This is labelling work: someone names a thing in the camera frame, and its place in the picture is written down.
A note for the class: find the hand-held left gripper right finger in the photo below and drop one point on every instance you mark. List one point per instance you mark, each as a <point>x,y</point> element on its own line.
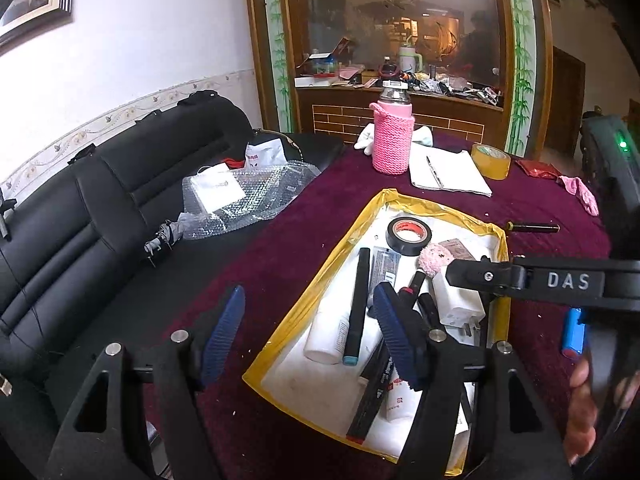
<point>397,337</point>

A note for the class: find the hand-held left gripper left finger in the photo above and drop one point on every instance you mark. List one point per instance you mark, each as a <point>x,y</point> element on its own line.
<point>222,335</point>

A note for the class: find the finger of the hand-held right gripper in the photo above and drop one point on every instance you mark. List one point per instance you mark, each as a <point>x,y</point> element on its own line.
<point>530,277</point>

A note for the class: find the black pen red band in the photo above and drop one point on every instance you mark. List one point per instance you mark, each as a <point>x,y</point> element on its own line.
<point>412,290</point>

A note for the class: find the black marker teal cap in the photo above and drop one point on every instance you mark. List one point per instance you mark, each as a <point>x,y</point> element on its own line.
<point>357,305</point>

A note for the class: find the white cream tube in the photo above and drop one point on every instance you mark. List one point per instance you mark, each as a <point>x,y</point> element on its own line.
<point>400,402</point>

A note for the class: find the black marker red ends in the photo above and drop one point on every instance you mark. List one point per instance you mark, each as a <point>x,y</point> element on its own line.
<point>372,400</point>

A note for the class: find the white charger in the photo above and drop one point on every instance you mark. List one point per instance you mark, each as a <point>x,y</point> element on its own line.
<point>457,305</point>

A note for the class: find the white cylindrical bottle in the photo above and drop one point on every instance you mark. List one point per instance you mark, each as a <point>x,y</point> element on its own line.
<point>325,340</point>

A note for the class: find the grey labelled tube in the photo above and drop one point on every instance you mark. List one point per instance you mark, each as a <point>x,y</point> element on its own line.
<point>385,265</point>

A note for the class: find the pink fluffy pom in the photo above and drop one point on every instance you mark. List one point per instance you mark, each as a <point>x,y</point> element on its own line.
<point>434,260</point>

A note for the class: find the black tape roll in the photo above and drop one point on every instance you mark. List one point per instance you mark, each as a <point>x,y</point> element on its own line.
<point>407,249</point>

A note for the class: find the person's right hand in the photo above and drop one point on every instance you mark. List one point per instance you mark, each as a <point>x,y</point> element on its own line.
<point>582,405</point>

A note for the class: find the pink cloth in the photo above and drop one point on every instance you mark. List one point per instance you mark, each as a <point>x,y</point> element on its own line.
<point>580,192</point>

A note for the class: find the black marker yellow ends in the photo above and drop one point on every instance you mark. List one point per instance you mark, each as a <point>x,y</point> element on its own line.
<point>532,228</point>

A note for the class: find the blue battery pack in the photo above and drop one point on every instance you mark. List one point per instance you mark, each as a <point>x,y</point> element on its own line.
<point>572,335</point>

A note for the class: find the red packet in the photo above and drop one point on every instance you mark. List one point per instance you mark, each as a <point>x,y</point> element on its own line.
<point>540,167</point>

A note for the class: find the wooden door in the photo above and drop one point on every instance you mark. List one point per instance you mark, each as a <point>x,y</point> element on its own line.
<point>567,105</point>

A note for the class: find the yellow tape roll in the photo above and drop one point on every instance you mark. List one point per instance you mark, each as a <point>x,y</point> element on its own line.
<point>492,167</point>

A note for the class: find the grey folded umbrella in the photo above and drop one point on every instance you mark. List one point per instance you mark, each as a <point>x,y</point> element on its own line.
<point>167,232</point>

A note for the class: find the white notebook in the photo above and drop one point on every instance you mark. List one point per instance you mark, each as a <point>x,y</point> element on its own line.
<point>460,170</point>

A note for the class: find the pen with silver clip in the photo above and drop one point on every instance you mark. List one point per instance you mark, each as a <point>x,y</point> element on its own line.
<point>434,172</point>

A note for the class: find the white envelope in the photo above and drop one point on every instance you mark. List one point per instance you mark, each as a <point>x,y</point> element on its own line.
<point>220,190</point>

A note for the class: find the bubble wrap sheet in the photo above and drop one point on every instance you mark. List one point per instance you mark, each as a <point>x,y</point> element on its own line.
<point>270,190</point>

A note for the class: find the white paper bag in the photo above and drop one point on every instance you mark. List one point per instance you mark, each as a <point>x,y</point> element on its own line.
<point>265,155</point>

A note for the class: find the pile of assorted goods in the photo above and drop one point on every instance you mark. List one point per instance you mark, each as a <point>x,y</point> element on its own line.
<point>460,87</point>

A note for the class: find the black leather sofa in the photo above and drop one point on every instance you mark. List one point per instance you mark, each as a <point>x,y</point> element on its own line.
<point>100,185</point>

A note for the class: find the pink knitted bottle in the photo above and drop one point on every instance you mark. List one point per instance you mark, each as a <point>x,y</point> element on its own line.
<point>392,135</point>

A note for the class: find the white cloth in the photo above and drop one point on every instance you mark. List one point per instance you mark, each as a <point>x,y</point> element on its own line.
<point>367,137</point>

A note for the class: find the wooden glass cabinet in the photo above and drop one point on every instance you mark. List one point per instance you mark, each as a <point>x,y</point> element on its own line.
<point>350,115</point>

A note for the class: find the white green cup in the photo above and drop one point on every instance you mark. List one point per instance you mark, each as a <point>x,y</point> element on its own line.
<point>407,60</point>

